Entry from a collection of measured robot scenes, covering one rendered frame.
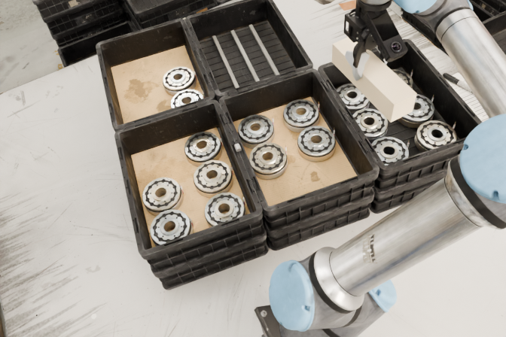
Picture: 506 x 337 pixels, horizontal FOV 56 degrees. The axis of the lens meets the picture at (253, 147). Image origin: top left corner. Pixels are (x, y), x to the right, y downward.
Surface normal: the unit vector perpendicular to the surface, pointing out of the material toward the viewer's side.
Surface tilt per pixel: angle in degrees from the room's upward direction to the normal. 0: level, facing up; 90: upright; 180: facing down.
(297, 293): 54
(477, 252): 0
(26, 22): 0
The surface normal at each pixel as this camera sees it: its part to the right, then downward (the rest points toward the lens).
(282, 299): -0.83, -0.11
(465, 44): -0.70, -0.24
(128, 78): -0.10, -0.60
